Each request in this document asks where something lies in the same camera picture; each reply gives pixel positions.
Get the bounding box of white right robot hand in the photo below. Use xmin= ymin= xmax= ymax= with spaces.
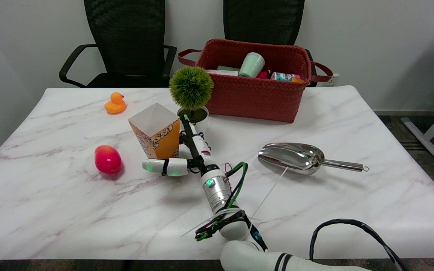
xmin=142 ymin=114 xmax=217 ymax=177

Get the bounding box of orange popcorn box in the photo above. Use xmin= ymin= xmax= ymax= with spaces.
xmin=128 ymin=103 xmax=181 ymax=160

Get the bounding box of white flat box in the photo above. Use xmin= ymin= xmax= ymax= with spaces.
xmin=206 ymin=69 xmax=239 ymax=77

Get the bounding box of green ball plant white pot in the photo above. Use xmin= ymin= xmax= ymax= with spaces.
xmin=169 ymin=67 xmax=214 ymax=133

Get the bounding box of red woven basket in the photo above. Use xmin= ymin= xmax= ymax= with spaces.
xmin=177 ymin=38 xmax=333 ymax=124

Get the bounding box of white zip tie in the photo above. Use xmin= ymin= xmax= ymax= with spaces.
xmin=251 ymin=167 xmax=289 ymax=219

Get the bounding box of silver metal scoop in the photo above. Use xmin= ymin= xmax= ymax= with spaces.
xmin=258 ymin=142 xmax=370 ymax=176

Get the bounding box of red toy mango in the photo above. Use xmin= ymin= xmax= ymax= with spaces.
xmin=94 ymin=145 xmax=122 ymax=174

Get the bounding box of orange rubber duck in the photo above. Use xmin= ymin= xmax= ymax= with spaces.
xmin=104 ymin=92 xmax=127 ymax=114

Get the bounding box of pale green paper cup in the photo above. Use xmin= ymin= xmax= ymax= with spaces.
xmin=238 ymin=52 xmax=265 ymax=78

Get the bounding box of teal printed can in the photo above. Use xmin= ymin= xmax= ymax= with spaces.
xmin=270 ymin=72 xmax=301 ymax=82

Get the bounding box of black mesh armrest office chair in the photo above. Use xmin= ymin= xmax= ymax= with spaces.
xmin=59 ymin=0 xmax=178 ymax=88

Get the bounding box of green robot cable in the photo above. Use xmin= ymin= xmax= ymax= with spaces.
xmin=196 ymin=162 xmax=248 ymax=241

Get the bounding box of black looping robot cable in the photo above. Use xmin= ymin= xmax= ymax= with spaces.
xmin=309 ymin=219 xmax=406 ymax=271

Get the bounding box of white desk frame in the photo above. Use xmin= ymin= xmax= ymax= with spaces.
xmin=401 ymin=37 xmax=434 ymax=170

